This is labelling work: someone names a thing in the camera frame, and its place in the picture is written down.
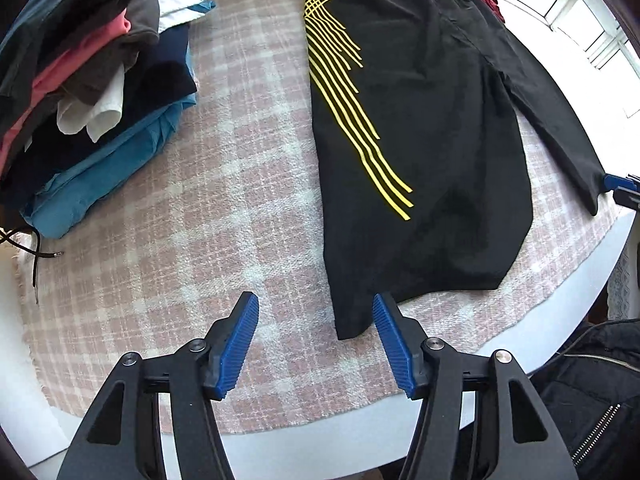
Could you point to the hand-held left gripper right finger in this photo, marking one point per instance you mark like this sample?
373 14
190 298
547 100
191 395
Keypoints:
395 345

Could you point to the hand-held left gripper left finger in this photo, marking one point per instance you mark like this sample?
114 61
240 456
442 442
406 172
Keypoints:
236 345

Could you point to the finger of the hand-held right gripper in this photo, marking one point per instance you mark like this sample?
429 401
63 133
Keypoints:
613 182

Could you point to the black shirt with yellow stripes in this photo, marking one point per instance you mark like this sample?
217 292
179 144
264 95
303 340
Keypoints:
430 125

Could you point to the pile of folded clothes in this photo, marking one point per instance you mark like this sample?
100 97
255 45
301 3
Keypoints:
160 75

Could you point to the white lace cloth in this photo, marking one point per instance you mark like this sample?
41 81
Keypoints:
622 285

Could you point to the pink plaid blanket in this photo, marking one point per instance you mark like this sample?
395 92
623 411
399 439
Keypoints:
240 170

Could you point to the black zippered jacket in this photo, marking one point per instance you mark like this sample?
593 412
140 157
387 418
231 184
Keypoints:
585 390

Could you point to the teal blue folded garment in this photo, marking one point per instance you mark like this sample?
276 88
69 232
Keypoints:
100 175

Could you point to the white folded garment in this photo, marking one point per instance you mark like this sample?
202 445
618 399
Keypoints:
100 115

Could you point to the pink folded garment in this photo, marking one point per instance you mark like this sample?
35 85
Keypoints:
75 60

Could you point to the white and teal garment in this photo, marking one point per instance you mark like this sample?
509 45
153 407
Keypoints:
175 6

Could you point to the dark grey folded garment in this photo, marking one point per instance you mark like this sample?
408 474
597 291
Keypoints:
145 10

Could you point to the black folded garment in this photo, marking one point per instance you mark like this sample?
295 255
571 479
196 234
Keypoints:
60 5

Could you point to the white window frame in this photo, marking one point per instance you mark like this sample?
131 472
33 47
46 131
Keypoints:
585 15

